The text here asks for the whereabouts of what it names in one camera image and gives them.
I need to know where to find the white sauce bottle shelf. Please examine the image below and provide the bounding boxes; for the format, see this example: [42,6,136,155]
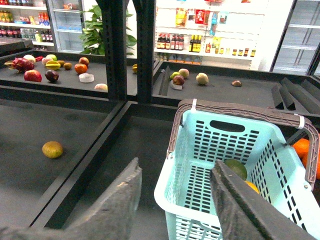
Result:
[154,0,269,70]

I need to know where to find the green brown kiwi fruit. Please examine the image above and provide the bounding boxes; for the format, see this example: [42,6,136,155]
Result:
[42,141,64,159]

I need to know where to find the green potted plant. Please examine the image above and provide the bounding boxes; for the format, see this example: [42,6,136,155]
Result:
[79,3,137,57]

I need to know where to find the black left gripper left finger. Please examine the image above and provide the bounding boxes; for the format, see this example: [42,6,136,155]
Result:
[0,157,142,240]

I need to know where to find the red dragon fruit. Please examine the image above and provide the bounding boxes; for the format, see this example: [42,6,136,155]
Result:
[4,57,36,73]

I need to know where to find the brown basket handle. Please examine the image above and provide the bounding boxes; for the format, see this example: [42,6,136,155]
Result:
[166,99,320,188]

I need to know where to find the orange beside basket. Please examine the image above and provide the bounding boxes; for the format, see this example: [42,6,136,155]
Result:
[292,138,310,159]

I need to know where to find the dark purple plum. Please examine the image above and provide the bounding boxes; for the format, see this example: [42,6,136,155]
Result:
[45,69,59,83]

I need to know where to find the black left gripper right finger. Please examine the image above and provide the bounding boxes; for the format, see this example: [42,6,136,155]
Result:
[210,160,313,240]

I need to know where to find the white zip tie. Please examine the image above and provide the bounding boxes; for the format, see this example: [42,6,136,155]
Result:
[190,98,197,113]

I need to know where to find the red apple far shelf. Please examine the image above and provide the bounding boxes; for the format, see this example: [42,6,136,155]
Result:
[23,69,42,83]

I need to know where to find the light blue plastic basket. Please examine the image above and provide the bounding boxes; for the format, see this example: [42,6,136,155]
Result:
[154,110,320,240]

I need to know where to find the glass door refrigerator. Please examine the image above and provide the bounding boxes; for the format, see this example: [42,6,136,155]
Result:
[46,0,84,54]

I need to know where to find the yellow orange mango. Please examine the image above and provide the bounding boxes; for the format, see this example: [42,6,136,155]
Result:
[245,180,260,194]

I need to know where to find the green avocado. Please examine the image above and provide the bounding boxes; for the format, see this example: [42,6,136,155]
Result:
[224,159,248,181]

